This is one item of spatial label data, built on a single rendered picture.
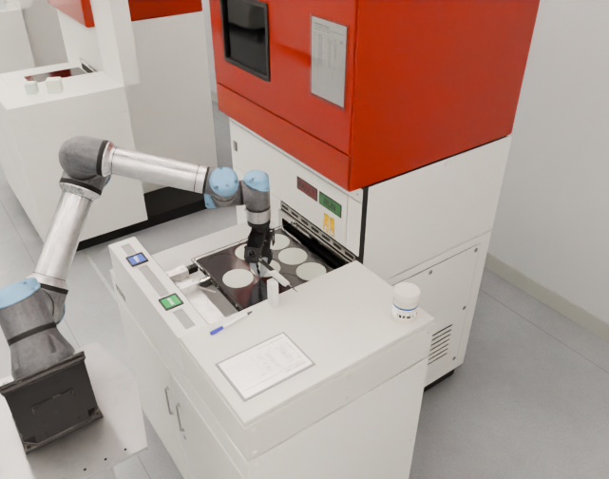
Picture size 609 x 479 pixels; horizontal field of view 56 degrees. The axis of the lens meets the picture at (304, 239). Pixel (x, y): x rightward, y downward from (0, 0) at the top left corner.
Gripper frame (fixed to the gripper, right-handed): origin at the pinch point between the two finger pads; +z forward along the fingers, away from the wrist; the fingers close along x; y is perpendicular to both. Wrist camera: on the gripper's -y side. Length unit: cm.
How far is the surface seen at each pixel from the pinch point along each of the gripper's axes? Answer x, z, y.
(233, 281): 8.1, 2.0, -2.8
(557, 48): -100, -39, 146
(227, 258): 14.1, 2.0, 8.9
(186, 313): 13.4, -4.0, -26.9
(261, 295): -2.8, 2.1, -7.2
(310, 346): -23.9, -4.5, -32.5
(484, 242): -74, 15, 59
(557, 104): -106, -15, 141
